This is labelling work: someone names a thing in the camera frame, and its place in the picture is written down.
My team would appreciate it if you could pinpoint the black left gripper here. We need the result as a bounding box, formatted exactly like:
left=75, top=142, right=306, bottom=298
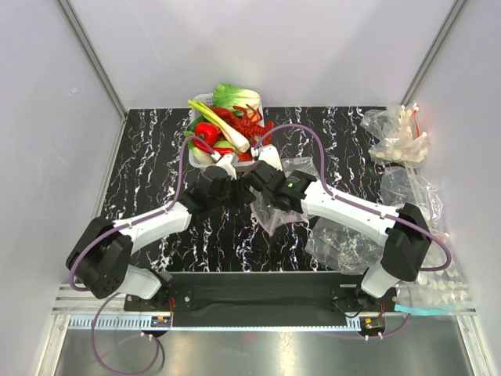
left=209, top=174, right=256, bottom=210

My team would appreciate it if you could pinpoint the clear pink zip bag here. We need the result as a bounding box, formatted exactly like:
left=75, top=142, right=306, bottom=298
left=244, top=157, right=319, bottom=236

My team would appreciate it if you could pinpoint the red bell pepper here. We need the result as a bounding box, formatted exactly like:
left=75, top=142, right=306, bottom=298
left=195, top=122, right=222, bottom=146

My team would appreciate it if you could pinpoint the long red chili pepper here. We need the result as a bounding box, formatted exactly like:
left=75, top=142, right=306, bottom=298
left=193, top=139, right=215, bottom=154

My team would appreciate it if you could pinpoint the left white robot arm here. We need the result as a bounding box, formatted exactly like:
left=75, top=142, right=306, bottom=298
left=66, top=166, right=255, bottom=310

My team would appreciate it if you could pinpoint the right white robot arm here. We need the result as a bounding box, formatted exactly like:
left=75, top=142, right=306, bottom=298
left=243, top=161, right=431, bottom=311

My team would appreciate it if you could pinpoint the clear bag right middle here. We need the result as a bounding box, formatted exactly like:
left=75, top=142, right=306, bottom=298
left=380, top=166, right=445, bottom=233

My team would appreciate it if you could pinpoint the bag of white pieces top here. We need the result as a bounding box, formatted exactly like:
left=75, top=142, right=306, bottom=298
left=361, top=103, right=431, bottom=168

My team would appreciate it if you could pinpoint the white radish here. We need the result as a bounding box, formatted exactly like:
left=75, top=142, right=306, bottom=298
left=193, top=148, right=212, bottom=165

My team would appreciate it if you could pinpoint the small red orange pepper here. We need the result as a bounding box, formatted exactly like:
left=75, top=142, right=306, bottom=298
left=237, top=152, right=254, bottom=163

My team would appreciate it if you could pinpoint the round green cabbage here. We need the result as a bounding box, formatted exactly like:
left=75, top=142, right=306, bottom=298
left=212, top=140, right=236, bottom=155

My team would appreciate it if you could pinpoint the green white leek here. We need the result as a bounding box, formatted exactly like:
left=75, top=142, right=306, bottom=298
left=188, top=100, right=251, bottom=153

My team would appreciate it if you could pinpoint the red toy lobster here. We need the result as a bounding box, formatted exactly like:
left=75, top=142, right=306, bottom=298
left=211, top=106, right=274, bottom=146

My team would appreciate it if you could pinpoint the white plastic basket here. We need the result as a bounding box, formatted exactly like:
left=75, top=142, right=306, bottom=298
left=186, top=90, right=272, bottom=171

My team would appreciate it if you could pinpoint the green napa cabbage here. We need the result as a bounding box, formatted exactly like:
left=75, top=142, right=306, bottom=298
left=212, top=83, right=261, bottom=116

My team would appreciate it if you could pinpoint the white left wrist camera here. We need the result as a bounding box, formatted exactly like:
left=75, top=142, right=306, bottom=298
left=215, top=153, right=238, bottom=179

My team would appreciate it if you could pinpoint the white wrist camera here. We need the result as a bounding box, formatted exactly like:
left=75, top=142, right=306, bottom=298
left=250, top=144, right=283, bottom=171
left=215, top=153, right=238, bottom=179

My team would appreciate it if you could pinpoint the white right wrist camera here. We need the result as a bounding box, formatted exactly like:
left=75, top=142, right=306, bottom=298
left=250, top=144, right=283, bottom=171

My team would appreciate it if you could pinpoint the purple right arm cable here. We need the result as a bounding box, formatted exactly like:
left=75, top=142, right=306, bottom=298
left=250, top=123, right=453, bottom=272

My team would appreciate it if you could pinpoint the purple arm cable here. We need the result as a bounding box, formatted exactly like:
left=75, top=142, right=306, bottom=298
left=69, top=135, right=220, bottom=373
left=250, top=123, right=453, bottom=272

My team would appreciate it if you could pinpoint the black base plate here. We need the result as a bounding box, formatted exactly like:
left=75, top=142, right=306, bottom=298
left=124, top=272, right=396, bottom=331

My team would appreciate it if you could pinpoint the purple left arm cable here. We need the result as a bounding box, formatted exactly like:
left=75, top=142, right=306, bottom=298
left=69, top=135, right=220, bottom=373

